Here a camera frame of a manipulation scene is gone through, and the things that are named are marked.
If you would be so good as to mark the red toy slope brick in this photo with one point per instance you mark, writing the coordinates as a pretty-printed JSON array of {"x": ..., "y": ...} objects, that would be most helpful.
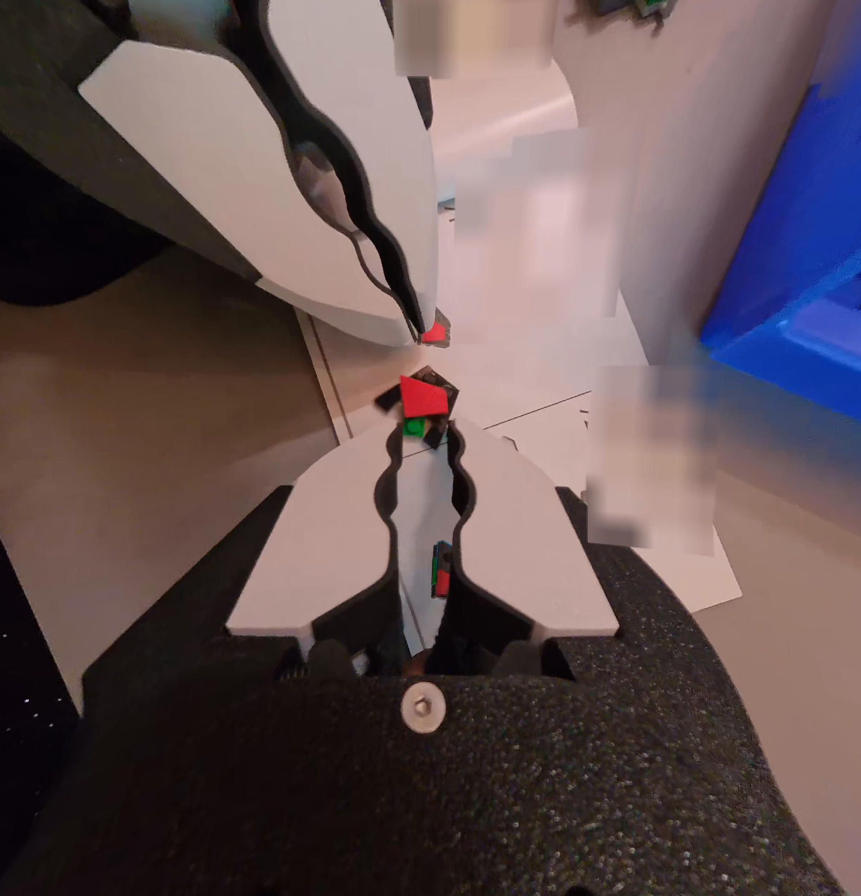
[{"x": 423, "y": 399}]

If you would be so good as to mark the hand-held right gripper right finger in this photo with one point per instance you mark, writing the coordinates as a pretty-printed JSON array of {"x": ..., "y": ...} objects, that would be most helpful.
[{"x": 535, "y": 553}]

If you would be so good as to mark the white instruction booklet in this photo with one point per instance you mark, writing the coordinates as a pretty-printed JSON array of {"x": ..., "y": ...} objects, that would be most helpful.
[{"x": 535, "y": 378}]

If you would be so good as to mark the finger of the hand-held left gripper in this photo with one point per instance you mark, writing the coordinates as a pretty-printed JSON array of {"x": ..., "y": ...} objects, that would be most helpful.
[
  {"x": 206, "y": 175},
  {"x": 374, "y": 105}
]

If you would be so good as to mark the blue plastic bin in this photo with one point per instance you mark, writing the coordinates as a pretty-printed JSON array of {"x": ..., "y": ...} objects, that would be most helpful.
[{"x": 809, "y": 245}]

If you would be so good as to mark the small red toy brick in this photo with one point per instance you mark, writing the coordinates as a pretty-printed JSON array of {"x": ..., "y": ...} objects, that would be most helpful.
[{"x": 436, "y": 332}]

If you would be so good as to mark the green toy brick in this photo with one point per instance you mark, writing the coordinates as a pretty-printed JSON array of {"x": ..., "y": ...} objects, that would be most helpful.
[{"x": 414, "y": 427}]

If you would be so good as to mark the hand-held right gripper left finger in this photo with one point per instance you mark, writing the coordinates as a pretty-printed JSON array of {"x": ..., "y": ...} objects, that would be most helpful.
[{"x": 318, "y": 546}]

